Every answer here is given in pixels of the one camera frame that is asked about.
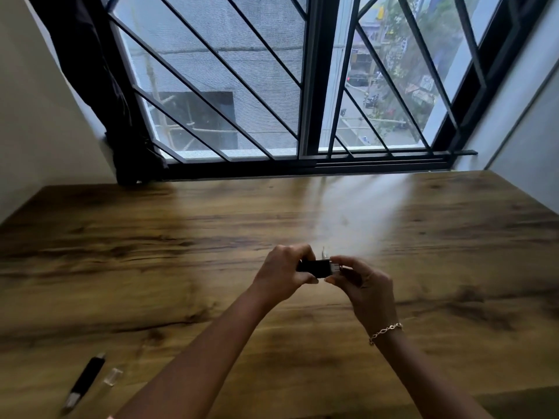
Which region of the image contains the person's right hand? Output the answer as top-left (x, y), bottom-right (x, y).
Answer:
top-left (324, 255), bottom-right (401, 337)

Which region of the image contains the person's left hand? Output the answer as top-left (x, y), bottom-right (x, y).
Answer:
top-left (250, 244), bottom-right (319, 308)

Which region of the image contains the small black device silver end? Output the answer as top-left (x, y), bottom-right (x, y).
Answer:
top-left (296, 258), bottom-right (342, 280)

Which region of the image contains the person's right forearm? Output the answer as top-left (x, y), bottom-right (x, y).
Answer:
top-left (371, 331), bottom-right (495, 419)

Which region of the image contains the person's left forearm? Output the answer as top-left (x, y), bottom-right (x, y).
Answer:
top-left (110, 297), bottom-right (268, 419)

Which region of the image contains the black metal window grille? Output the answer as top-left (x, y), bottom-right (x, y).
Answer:
top-left (101, 0), bottom-right (487, 162)

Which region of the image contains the black pen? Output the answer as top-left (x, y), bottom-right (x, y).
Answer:
top-left (61, 352), bottom-right (107, 413)

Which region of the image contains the dark hanging curtain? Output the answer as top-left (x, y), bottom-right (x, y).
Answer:
top-left (25, 0), bottom-right (170, 186)

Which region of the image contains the silver chain bracelet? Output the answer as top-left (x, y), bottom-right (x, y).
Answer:
top-left (369, 322), bottom-right (404, 346)

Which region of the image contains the black sliding window frame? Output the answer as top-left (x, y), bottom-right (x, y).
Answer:
top-left (98, 0), bottom-right (553, 181)

